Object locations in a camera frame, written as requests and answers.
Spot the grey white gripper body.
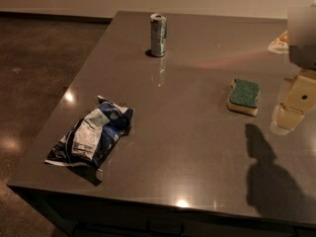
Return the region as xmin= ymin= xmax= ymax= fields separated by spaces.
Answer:
xmin=289 ymin=45 xmax=316 ymax=70

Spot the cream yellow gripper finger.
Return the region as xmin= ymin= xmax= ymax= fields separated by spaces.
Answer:
xmin=271 ymin=70 xmax=316 ymax=135

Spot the green and yellow sponge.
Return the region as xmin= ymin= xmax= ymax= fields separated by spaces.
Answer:
xmin=227 ymin=78 xmax=260 ymax=117

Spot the silver redbull can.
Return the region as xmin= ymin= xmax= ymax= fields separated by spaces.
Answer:
xmin=150 ymin=13 xmax=167 ymax=57

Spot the orange white object at edge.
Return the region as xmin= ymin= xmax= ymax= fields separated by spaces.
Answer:
xmin=268 ymin=32 xmax=288 ymax=54

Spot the blue white chip bag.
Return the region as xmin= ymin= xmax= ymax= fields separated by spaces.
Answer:
xmin=45 ymin=96 xmax=134 ymax=169

